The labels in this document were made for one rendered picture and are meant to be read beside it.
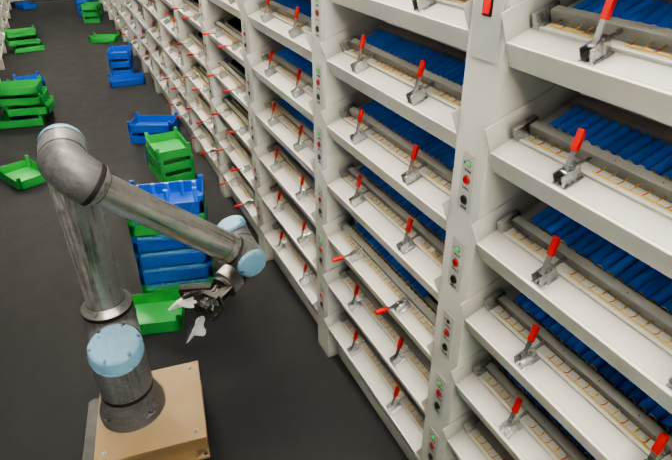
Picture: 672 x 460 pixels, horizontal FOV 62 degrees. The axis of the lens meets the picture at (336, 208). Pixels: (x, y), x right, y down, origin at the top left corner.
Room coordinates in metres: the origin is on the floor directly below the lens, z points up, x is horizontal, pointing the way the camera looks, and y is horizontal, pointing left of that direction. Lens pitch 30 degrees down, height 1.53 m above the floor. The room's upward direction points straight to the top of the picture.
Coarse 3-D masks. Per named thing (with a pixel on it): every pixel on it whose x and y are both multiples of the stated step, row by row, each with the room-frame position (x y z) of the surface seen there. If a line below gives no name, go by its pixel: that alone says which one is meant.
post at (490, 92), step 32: (512, 0) 0.93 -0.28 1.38; (480, 64) 0.97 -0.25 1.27; (480, 96) 0.96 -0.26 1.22; (512, 96) 0.94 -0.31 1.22; (576, 96) 1.01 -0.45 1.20; (480, 128) 0.95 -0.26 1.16; (480, 160) 0.94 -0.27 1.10; (480, 192) 0.93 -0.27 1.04; (512, 192) 0.96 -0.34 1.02; (448, 224) 1.00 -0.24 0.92; (448, 256) 0.99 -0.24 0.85; (448, 288) 0.98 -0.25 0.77; (480, 288) 0.94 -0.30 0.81; (448, 384) 0.94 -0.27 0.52; (448, 416) 0.93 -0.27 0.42; (448, 448) 0.93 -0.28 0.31
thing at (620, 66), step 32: (544, 0) 0.95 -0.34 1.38; (576, 0) 0.98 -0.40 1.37; (608, 0) 0.79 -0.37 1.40; (640, 0) 0.88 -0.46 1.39; (512, 32) 0.93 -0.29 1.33; (544, 32) 0.91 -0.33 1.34; (576, 32) 0.86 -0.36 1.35; (608, 32) 0.83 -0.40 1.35; (640, 32) 0.78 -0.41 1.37; (512, 64) 0.92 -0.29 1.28; (544, 64) 0.85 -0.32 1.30; (576, 64) 0.79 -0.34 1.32; (608, 64) 0.76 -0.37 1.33; (640, 64) 0.74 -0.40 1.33; (608, 96) 0.75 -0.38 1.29; (640, 96) 0.70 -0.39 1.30
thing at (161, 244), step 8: (136, 240) 1.90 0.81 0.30; (152, 240) 1.91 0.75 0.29; (160, 240) 1.92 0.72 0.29; (168, 240) 1.92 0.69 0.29; (136, 248) 1.90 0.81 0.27; (144, 248) 1.90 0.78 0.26; (152, 248) 1.91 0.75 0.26; (160, 248) 1.92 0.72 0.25; (168, 248) 1.92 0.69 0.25; (176, 248) 1.93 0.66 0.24
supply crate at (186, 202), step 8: (200, 176) 2.13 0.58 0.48; (144, 184) 2.10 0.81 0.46; (160, 184) 2.11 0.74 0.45; (176, 184) 2.13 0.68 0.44; (184, 184) 2.13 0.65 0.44; (200, 184) 2.13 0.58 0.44; (160, 192) 2.11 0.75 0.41; (176, 192) 2.12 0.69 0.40; (200, 192) 2.12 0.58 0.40; (176, 200) 2.05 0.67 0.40; (184, 200) 2.05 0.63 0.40; (192, 200) 2.05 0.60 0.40; (200, 200) 1.95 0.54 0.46; (184, 208) 1.94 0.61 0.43; (192, 208) 1.95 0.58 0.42; (200, 208) 1.95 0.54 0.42
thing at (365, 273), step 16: (336, 224) 1.57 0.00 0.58; (352, 224) 1.57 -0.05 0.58; (336, 240) 1.53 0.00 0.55; (368, 272) 1.35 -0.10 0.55; (368, 288) 1.33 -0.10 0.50; (384, 288) 1.27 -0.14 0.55; (384, 304) 1.23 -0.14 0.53; (432, 304) 1.17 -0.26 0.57; (400, 320) 1.14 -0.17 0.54; (416, 320) 1.13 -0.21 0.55; (416, 336) 1.08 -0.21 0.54; (432, 336) 1.07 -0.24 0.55
